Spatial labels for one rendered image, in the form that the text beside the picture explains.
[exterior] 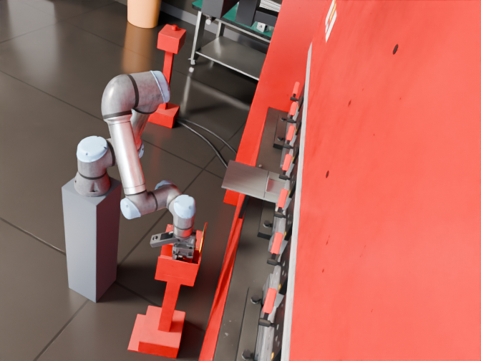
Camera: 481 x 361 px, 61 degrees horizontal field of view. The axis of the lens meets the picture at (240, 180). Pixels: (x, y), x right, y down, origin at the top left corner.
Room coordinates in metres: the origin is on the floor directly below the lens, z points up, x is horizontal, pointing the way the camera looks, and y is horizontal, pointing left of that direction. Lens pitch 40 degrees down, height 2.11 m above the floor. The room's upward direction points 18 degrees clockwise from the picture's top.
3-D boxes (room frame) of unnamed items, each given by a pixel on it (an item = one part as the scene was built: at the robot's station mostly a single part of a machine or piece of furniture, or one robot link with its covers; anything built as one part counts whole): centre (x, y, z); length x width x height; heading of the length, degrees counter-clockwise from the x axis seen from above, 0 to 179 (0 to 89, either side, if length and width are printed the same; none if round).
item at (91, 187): (1.24, 0.62, 0.82); 0.15 x 0.15 x 0.10
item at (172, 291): (1.06, 0.14, 0.39); 0.06 x 0.06 x 0.54; 8
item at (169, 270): (1.06, 0.14, 0.75); 0.20 x 0.16 x 0.18; 8
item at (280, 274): (0.76, -0.23, 1.18); 0.15 x 0.09 x 0.17; 2
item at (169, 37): (2.95, 0.83, 0.41); 0.25 x 0.20 x 0.83; 92
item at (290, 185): (1.16, -0.21, 1.18); 0.15 x 0.09 x 0.17; 2
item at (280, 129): (1.94, -0.13, 0.89); 0.30 x 0.05 x 0.03; 2
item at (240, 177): (1.33, -0.06, 1.00); 0.26 x 0.18 x 0.01; 92
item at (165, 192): (1.06, 0.24, 1.02); 0.11 x 0.11 x 0.08; 49
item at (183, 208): (1.01, 0.16, 1.03); 0.09 x 0.08 x 0.11; 49
